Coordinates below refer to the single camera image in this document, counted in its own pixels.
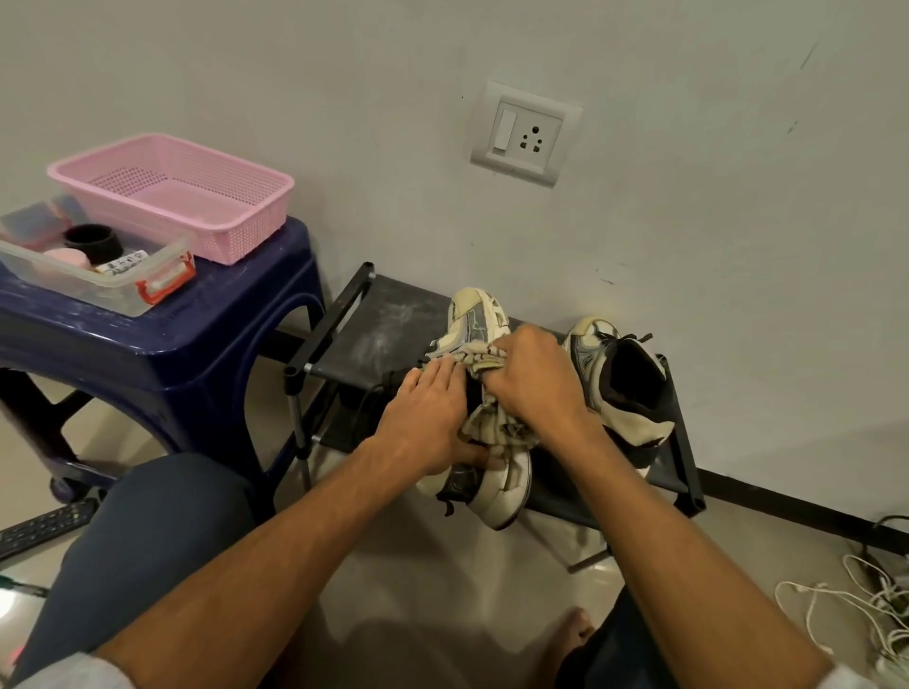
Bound person's right hand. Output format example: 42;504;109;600
485;325;606;446

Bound person's left hand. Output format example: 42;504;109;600
373;355;492;478

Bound striped beige cloth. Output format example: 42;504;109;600
425;339;545;452

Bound cream worn sneaker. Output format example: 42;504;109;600
562;317;676;471
415;287;534;532

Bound person's right forearm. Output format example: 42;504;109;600
545;415;838;689

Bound person's left forearm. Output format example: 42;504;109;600
92;434;428;689

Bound black fabric shoe rack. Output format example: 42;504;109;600
283;262;708;576

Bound person's bare foot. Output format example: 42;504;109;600
560;607;597;670

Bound person's right leg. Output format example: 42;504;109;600
557;588;679;689

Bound person's leg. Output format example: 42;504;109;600
557;588;679;689
10;453;279;686

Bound dark blue plastic stool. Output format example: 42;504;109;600
0;216;328;501

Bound person's left leg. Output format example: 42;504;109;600
10;453;279;686

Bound pink plastic basket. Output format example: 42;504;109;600
47;132;296;267

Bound clear container with orange latches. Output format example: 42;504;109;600
0;193;197;319

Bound white labelled packet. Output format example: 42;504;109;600
94;249;151;277

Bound black keyboard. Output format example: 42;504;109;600
0;497;101;562

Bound black round cup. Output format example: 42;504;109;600
62;223;121;270

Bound multicoloured sponge block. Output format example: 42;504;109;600
0;198;88;247

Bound white wall switch socket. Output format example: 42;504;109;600
470;79;585;188

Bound black cable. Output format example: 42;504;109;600
851;514;909;569

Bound white tangled cables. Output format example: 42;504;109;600
773;552;909;689

